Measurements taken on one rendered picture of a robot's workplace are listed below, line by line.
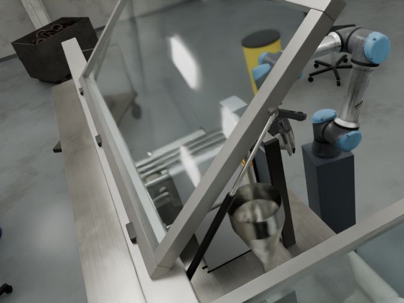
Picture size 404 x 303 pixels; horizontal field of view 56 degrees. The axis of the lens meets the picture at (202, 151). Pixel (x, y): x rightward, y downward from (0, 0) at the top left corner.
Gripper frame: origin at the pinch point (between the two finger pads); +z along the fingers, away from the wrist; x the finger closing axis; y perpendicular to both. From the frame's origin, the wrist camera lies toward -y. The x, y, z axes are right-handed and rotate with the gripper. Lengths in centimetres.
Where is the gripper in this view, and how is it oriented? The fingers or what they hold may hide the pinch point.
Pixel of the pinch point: (293, 151)
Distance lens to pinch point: 153.9
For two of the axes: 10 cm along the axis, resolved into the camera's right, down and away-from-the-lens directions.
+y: -8.0, 2.3, 5.6
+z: 3.2, 9.4, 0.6
